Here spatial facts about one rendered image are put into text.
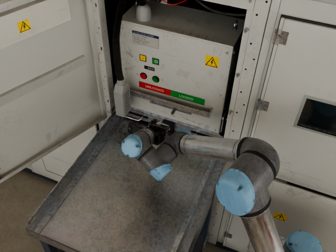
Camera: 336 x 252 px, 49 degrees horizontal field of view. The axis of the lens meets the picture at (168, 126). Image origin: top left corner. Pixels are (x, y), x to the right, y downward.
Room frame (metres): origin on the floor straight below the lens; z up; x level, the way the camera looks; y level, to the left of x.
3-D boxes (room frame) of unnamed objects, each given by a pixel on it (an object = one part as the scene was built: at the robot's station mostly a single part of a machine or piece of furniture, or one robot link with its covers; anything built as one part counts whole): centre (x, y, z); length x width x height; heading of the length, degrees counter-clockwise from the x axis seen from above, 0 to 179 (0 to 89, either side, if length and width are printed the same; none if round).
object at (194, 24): (1.52, -0.10, 1.15); 0.51 x 0.50 x 0.48; 158
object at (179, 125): (1.29, -0.01, 0.89); 0.54 x 0.05 x 0.06; 68
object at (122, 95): (1.29, 0.21, 1.04); 0.08 x 0.05 x 0.17; 158
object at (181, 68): (1.28, -0.01, 1.15); 0.48 x 0.01 x 0.48; 68
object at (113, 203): (0.93, 0.13, 0.82); 0.68 x 0.62 x 0.06; 158
